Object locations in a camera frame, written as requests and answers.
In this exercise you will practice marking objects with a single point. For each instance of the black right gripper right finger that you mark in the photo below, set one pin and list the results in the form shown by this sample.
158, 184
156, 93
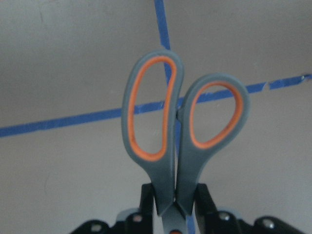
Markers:
205, 210

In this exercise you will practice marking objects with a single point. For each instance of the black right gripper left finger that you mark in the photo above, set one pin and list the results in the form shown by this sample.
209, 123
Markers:
146, 209

